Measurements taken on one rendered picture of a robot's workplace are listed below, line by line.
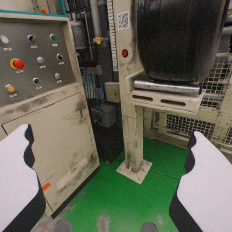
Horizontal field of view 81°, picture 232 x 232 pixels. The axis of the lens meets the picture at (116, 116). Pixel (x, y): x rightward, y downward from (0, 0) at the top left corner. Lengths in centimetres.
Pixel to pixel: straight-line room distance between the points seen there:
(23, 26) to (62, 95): 37
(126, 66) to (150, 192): 102
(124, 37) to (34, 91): 59
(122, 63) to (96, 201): 108
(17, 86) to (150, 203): 118
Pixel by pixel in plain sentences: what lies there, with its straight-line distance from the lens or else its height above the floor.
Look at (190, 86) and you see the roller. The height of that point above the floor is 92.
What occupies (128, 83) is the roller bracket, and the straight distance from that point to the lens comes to 77.
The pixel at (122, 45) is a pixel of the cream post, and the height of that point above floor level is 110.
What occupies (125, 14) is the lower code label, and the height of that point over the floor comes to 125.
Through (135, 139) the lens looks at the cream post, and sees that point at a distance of 111.
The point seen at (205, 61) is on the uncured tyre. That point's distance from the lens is 63.
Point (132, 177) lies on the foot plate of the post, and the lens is 138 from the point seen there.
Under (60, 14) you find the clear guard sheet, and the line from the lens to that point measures 98.
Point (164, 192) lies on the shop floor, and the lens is 134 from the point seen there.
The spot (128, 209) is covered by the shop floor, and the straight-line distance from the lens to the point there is 125.
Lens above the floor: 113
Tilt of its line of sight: 29 degrees down
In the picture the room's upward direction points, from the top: 6 degrees counter-clockwise
